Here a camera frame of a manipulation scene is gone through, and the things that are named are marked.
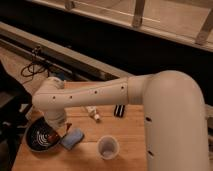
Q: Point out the white tube bottle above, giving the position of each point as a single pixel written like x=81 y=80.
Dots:
x=92 y=111

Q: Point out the white plastic cup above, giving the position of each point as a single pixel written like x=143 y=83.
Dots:
x=108 y=147

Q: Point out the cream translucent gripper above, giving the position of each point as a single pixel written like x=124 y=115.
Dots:
x=60 y=128

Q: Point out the blue sponge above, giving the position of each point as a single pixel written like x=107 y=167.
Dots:
x=72 y=138

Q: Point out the black chair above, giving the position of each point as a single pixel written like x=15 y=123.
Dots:
x=15 y=102

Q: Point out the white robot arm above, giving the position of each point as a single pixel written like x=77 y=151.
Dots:
x=176 y=131

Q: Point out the dark ceramic patterned bowl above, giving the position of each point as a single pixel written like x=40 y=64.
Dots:
x=37 y=134

